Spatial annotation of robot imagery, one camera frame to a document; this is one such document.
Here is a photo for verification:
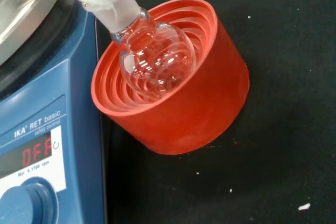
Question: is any blue base heater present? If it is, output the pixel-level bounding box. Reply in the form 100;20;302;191
0;0;113;224

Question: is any black bench cloth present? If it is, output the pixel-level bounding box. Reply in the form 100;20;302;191
94;0;336;224

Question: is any red flask stand ring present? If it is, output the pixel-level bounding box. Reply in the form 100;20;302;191
90;0;250;156

